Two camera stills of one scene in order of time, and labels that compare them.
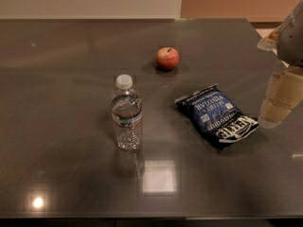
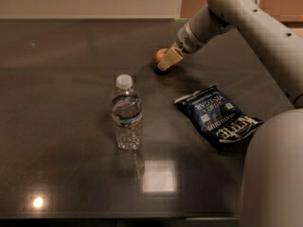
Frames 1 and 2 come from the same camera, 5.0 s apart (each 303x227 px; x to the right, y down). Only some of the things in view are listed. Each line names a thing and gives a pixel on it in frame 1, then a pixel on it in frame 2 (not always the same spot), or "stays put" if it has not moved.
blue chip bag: [216, 116] stays put
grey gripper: [293, 40] to [186, 42]
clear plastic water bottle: [127, 113] stays put
